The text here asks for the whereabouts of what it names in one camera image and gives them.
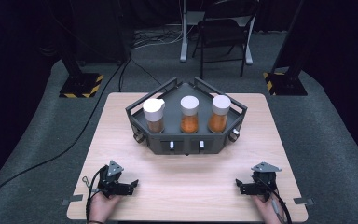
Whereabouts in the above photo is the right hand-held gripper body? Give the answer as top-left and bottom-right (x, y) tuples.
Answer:
(250, 161), (282, 202)

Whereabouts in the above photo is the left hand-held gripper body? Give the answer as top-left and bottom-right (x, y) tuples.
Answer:
(98, 160), (125, 199)

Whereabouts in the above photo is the brown spice jar white lid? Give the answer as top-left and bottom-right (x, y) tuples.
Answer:
(142, 98), (166, 134)

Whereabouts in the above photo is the yellow-orange spice jar white lid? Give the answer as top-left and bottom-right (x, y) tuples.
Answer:
(207, 94), (232, 133)

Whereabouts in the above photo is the deep orange spice jar white lid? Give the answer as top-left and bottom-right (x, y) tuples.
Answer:
(180, 95), (200, 134)

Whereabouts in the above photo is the grey corner spice rack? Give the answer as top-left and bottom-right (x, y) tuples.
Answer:
(125, 77), (249, 156)

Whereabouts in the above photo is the person's left hand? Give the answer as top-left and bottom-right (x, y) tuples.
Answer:
(89, 190), (123, 223)

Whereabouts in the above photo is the person's right hand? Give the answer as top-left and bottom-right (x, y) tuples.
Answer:
(251, 194), (289, 224)

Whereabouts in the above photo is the grey tape piece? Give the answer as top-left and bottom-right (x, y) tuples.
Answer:
(61, 194), (84, 206)
(293, 196), (315, 206)

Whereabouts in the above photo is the black stand striped base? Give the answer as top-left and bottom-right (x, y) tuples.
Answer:
(263, 0), (309, 97)
(59, 46), (105, 99)

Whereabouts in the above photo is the dark cabinet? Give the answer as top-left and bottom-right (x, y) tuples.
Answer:
(69, 0), (135, 64)

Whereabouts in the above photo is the black folding chair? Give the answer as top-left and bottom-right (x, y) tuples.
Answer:
(192, 0), (260, 80)

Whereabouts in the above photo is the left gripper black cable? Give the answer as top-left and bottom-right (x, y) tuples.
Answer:
(81, 167), (107, 223)

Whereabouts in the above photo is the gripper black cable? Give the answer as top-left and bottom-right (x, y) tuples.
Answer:
(81, 167), (107, 223)
(268, 186), (294, 224)

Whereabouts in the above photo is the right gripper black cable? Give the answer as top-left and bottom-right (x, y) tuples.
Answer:
(268, 186), (294, 224)

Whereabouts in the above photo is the long black floor cable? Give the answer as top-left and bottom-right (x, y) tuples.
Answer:
(0, 59), (130, 208)

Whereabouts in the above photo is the bundle of floor cables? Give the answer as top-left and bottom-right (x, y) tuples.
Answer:
(131, 28), (185, 51)

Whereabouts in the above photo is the white desk frame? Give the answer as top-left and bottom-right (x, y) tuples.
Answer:
(179, 0), (256, 66)

